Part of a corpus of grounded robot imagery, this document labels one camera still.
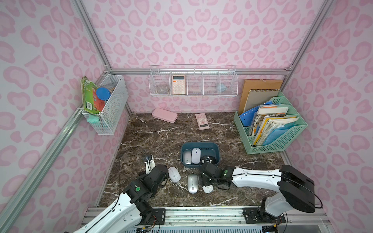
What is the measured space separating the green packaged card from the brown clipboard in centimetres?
86

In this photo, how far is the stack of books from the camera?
82 cm

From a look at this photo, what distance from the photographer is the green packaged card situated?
2.21 feet

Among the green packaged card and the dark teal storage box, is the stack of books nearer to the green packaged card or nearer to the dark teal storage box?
the dark teal storage box
